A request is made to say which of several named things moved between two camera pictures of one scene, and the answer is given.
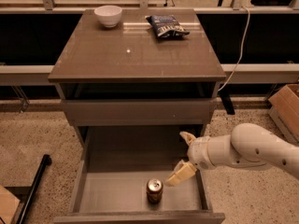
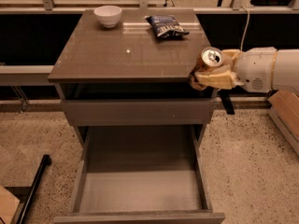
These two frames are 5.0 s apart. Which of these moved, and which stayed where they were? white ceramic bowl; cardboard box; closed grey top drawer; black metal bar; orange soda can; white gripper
Moved: orange soda can; white gripper
Stayed: black metal bar; cardboard box; closed grey top drawer; white ceramic bowl
